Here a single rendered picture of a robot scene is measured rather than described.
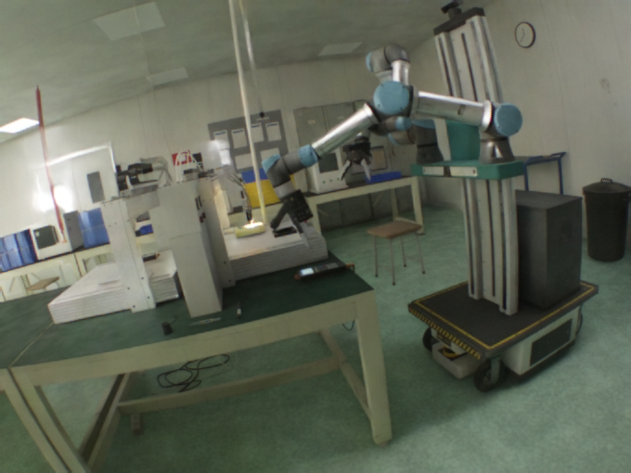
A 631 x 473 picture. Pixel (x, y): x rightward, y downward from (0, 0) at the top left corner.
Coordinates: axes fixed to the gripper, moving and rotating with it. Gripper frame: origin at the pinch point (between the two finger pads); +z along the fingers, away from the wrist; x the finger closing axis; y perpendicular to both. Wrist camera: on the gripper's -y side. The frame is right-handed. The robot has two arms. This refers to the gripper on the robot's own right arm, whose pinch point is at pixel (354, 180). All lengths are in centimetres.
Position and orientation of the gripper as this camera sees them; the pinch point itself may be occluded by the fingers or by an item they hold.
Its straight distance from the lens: 164.2
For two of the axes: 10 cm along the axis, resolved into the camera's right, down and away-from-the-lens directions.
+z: -1.5, 9.9, -0.5
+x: -7.3, -0.8, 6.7
